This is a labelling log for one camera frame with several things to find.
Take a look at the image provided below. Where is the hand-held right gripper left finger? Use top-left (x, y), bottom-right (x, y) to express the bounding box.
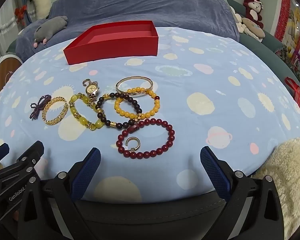
top-left (17, 147), bottom-right (102, 240)

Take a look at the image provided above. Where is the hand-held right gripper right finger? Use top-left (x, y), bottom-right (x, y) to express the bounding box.
top-left (200, 146), bottom-right (284, 240)

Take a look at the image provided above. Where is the gold woven chain bracelet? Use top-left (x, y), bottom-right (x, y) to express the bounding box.
top-left (42, 96), bottom-right (69, 126)

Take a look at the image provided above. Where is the purple bead bracelet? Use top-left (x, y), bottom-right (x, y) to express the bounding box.
top-left (28, 94), bottom-right (52, 120)

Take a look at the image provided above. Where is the yellow-green bead bracelet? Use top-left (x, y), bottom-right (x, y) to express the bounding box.
top-left (69, 92), bottom-right (106, 132)

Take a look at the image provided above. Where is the dark brown bead bracelet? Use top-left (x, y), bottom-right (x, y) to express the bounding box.
top-left (96, 92), bottom-right (143, 128)

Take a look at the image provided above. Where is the dark red bead bracelet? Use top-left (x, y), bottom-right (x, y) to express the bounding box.
top-left (116, 118), bottom-right (176, 158)

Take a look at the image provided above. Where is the gold wristwatch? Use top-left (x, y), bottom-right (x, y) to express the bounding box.
top-left (86, 81), bottom-right (100, 104)

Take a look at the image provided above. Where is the amber yellow bead bracelet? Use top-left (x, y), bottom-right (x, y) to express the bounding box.
top-left (114, 87), bottom-right (162, 120)

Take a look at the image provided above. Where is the gold bangle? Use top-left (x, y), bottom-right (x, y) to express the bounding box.
top-left (116, 76), bottom-right (154, 97)

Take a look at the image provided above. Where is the red cardboard box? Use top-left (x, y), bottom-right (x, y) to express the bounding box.
top-left (63, 20), bottom-right (159, 66)

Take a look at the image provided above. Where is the cream fluffy blanket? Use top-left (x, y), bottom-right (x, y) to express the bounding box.
top-left (252, 137), bottom-right (300, 240)

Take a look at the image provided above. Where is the round wooden stool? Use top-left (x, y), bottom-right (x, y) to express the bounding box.
top-left (0, 54), bottom-right (23, 98)

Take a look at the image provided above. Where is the planet print blue sheet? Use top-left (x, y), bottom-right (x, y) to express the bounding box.
top-left (0, 26), bottom-right (300, 203)

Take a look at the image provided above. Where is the white curtain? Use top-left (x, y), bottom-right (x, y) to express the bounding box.
top-left (0, 4), bottom-right (23, 55)

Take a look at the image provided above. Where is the grey mole plush toy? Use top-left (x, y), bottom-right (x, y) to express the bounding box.
top-left (33, 16), bottom-right (68, 48)

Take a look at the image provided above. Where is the red bow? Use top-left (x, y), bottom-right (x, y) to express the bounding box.
top-left (15, 5), bottom-right (28, 18)

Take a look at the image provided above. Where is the white sheep plush toy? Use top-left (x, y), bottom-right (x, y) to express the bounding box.
top-left (27, 0), bottom-right (52, 20)

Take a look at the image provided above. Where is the beige plush toy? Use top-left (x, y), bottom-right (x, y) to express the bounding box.
top-left (230, 5), bottom-right (266, 43)

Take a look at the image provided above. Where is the red monkey plush toy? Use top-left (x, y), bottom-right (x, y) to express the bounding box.
top-left (243, 0), bottom-right (265, 29)

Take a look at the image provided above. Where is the blue-grey blanket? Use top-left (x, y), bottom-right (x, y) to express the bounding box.
top-left (15, 0), bottom-right (240, 63)

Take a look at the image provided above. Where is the red patterned wall hanging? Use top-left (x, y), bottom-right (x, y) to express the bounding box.
top-left (274, 0), bottom-right (300, 55)

